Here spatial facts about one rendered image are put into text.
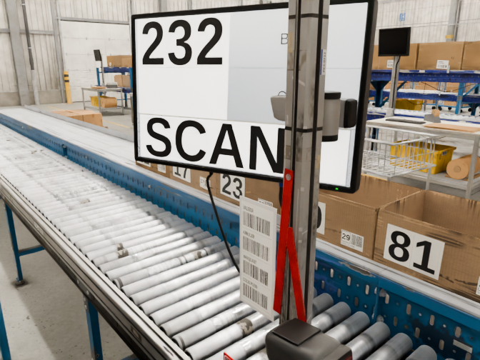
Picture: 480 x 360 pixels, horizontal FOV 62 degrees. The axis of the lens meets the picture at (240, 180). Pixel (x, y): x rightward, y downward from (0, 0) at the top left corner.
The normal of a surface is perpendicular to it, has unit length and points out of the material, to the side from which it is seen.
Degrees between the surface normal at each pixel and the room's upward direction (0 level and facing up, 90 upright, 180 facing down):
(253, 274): 90
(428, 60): 90
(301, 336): 8
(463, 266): 91
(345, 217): 91
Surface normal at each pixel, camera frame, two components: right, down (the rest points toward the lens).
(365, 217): -0.75, 0.18
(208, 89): -0.49, 0.18
